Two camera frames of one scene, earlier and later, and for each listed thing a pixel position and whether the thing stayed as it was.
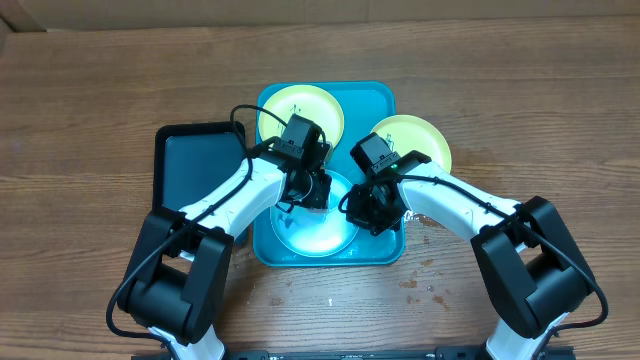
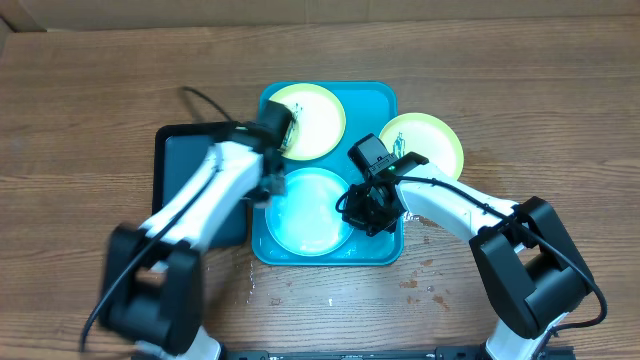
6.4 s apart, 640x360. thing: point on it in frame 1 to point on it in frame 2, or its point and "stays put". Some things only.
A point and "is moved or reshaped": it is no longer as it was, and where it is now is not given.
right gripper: x=361 y=217 stays put
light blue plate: x=316 y=233 stays put
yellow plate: x=409 y=133 is moved or reshaped
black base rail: x=473 y=353 stays put
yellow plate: x=308 y=102 stays put
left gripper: x=319 y=198 to x=278 y=189
